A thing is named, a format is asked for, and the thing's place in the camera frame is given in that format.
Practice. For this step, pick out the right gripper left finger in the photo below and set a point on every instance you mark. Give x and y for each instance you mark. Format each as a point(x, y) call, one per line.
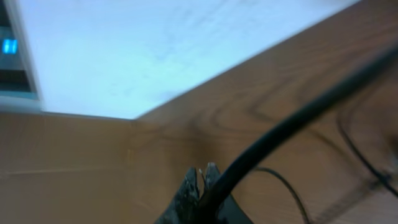
point(183, 207)

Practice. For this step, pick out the grey device with blue light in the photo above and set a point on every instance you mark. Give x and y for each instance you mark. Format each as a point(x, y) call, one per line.
point(18, 90)

